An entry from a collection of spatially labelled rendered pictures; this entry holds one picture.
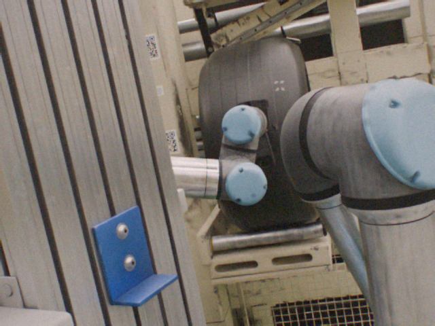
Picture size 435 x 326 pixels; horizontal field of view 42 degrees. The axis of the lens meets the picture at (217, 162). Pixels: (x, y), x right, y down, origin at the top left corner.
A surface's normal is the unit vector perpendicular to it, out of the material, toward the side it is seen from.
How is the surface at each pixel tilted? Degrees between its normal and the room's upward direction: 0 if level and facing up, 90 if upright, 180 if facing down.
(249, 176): 91
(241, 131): 83
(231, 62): 34
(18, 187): 90
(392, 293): 90
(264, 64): 42
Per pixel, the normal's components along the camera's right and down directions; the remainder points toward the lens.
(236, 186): 0.12, 0.14
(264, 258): -0.18, 0.19
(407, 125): 0.52, -0.10
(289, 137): -0.93, 0.13
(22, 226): 0.84, -0.08
